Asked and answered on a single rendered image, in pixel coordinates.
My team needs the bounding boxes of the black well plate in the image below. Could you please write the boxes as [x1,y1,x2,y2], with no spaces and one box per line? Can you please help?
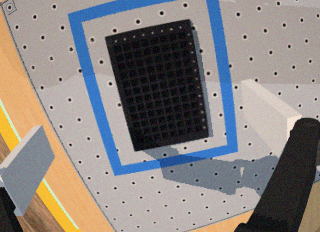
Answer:
[105,19,209,152]

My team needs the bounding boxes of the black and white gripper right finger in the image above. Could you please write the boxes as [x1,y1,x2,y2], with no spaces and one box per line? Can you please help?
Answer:
[234,79,320,232]

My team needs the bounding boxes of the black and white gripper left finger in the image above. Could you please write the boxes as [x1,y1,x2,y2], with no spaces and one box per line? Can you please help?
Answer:
[0,125,55,232]

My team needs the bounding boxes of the blue tape outline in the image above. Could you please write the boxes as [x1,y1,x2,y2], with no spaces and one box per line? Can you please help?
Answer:
[68,0,238,176]

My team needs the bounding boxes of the grey flat base plate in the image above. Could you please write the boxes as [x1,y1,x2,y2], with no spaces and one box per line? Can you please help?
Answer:
[0,0,320,232]

